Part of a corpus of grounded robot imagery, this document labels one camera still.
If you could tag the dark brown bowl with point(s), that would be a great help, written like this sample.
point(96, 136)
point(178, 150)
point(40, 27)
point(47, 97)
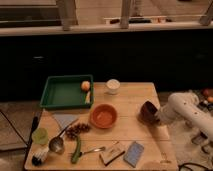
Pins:
point(147, 113)

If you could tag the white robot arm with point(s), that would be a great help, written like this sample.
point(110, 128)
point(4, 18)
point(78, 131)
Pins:
point(185, 105)

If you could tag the white cup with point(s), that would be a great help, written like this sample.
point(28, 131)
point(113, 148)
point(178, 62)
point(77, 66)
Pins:
point(112, 86)

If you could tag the orange fruit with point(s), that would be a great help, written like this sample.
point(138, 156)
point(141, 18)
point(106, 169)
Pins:
point(85, 86)

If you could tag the orange bowl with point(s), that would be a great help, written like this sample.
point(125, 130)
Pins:
point(103, 116)

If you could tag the green plastic tray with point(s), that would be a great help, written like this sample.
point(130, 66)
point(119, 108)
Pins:
point(64, 92)

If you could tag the blue triangular cloth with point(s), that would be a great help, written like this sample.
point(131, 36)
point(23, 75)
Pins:
point(64, 120)

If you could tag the brown pine cone cluster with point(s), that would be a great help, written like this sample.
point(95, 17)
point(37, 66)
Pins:
point(77, 129)

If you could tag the wooden block box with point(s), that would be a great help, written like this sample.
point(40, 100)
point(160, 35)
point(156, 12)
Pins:
point(111, 153)

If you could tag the blue sponge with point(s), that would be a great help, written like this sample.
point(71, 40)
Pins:
point(133, 154)

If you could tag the green cucumber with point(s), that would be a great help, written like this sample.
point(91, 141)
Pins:
point(75, 155)

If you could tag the metal ladle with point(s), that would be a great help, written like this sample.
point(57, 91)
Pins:
point(56, 144)

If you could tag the light green cup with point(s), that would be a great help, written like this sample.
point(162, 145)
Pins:
point(40, 136)

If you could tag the black white brush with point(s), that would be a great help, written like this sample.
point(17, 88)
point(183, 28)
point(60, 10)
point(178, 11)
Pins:
point(40, 156)

